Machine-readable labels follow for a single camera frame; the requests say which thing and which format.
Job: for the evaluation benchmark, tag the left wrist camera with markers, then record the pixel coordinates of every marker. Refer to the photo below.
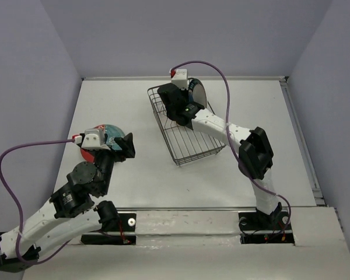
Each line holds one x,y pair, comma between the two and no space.
94,139

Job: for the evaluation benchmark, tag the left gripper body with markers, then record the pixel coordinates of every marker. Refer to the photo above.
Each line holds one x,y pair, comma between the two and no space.
107,160

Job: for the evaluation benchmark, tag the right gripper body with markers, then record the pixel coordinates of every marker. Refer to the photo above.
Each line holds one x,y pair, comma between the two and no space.
184,93

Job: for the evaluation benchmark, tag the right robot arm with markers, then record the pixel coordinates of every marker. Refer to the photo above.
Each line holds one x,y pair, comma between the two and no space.
254,156

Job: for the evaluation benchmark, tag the wire dish rack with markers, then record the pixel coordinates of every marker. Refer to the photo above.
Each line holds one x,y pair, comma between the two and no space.
183,144

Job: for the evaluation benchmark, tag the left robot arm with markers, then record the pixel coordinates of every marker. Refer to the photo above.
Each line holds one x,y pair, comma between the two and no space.
70,211

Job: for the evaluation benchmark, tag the green rimmed white plate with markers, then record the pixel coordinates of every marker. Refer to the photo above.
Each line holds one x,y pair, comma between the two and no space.
196,92

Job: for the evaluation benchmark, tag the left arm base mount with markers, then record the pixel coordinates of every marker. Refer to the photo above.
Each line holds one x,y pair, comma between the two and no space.
121,234

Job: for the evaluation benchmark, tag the red and teal plate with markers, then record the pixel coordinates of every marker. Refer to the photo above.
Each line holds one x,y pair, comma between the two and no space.
111,131

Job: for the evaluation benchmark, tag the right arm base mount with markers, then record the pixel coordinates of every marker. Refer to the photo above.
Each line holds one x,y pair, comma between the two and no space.
254,232

